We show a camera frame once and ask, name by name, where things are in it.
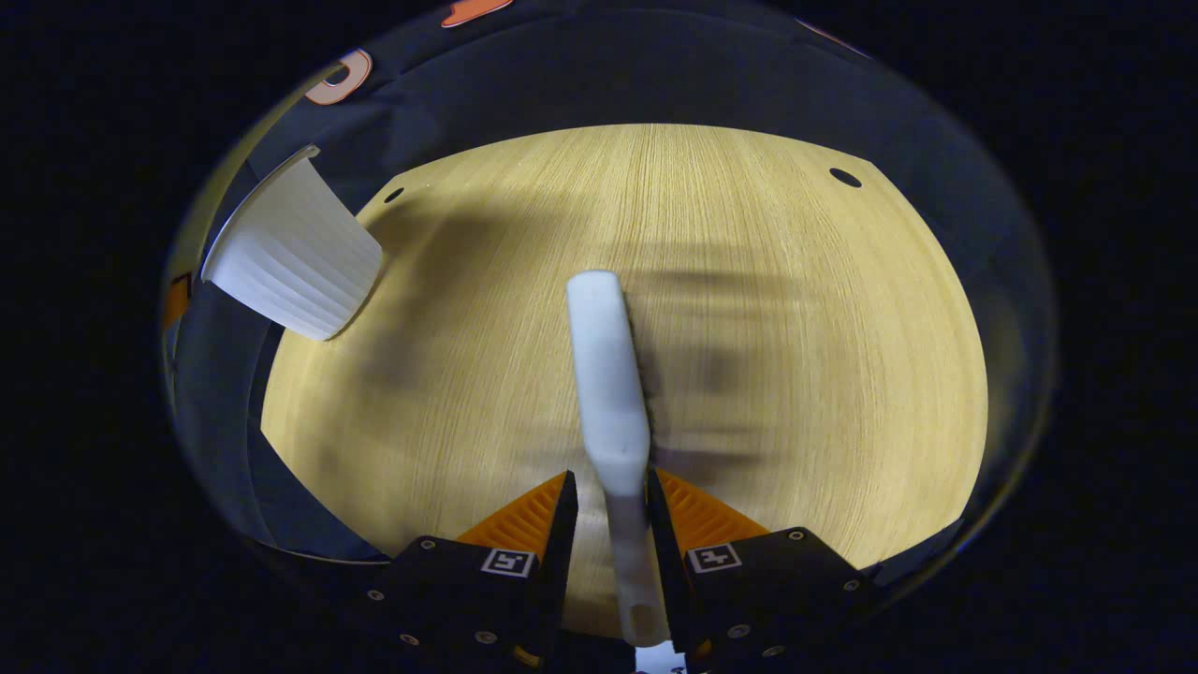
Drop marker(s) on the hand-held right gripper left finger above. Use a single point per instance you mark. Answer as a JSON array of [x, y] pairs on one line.
[[477, 599]]

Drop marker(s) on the small white broom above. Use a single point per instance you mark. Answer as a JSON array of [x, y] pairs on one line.
[[608, 374]]

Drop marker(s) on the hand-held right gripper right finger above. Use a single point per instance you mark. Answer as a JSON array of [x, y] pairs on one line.
[[767, 590]]

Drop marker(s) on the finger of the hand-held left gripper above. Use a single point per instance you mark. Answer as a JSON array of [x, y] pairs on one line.
[[176, 301]]

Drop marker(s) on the white ribbed garbage bin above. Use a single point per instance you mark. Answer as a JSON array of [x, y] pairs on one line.
[[299, 253]]

